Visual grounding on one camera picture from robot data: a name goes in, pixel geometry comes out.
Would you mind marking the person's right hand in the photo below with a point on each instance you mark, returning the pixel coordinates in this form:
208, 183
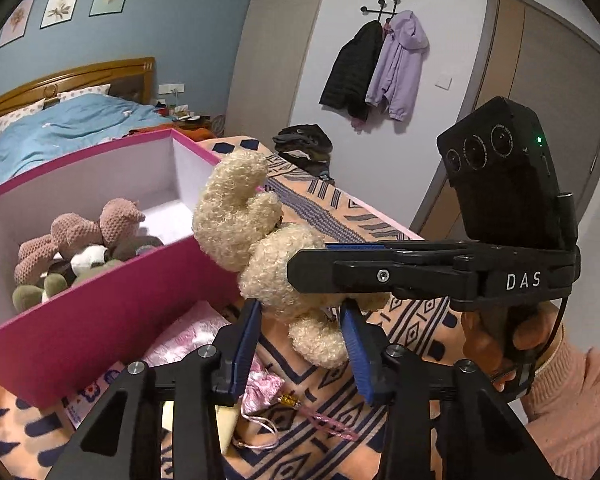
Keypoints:
542, 330

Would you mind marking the pink cardboard box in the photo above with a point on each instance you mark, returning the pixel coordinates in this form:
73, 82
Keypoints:
105, 320

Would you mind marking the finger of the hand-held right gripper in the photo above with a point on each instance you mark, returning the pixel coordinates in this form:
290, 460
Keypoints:
355, 246
360, 275

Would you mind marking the floral tissue packet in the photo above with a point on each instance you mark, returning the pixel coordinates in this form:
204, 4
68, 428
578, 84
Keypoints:
87, 392

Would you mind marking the round hand fan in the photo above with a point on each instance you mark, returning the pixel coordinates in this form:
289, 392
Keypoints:
218, 125

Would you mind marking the black puffer jacket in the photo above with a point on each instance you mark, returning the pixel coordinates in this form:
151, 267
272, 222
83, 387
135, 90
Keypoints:
352, 70

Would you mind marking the white flower wall picture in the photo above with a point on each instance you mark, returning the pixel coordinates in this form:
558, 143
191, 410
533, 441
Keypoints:
61, 4

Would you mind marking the purple hooded jacket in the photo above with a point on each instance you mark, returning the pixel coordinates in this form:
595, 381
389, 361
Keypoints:
400, 65

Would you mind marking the white wall switch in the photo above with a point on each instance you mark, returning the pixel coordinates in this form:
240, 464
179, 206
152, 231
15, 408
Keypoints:
443, 81

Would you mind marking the black wall coat rack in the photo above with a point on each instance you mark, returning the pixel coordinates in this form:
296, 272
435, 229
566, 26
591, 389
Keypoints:
380, 7

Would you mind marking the cream curly plush toy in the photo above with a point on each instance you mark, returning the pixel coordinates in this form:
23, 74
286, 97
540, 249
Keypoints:
230, 210

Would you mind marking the wooden bedside table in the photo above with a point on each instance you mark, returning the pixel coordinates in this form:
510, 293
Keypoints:
190, 122

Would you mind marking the white wall socket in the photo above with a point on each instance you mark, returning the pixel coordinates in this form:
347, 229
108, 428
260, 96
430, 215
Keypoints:
171, 88

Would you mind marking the beige tall cabinet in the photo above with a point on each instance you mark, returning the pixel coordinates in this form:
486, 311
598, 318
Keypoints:
280, 45

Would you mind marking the white dotted pillow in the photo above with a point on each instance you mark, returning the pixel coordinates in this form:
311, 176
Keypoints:
22, 112
85, 92

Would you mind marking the blue duvet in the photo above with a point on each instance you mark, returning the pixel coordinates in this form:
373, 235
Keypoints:
55, 130

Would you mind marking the brown room door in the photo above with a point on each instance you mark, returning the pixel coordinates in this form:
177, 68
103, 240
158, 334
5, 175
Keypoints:
545, 70

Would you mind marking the green plush toy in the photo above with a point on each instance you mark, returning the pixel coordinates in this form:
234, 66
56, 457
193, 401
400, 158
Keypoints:
27, 297

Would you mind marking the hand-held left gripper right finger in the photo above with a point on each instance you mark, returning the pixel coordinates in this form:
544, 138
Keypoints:
357, 360

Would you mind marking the wooden headboard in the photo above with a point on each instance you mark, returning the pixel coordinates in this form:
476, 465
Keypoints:
80, 72

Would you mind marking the dark clothes pile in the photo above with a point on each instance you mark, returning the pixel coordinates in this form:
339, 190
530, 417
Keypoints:
305, 147

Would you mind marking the pink crochet plush toy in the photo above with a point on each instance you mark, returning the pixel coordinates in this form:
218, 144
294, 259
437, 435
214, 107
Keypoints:
80, 230

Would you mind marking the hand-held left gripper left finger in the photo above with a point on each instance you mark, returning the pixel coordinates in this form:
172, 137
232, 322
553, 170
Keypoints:
245, 355

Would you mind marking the pink flower wall picture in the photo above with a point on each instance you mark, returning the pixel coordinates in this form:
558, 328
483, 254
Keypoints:
16, 21

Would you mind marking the orange cloth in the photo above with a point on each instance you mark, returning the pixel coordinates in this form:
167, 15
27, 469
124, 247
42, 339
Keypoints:
195, 134

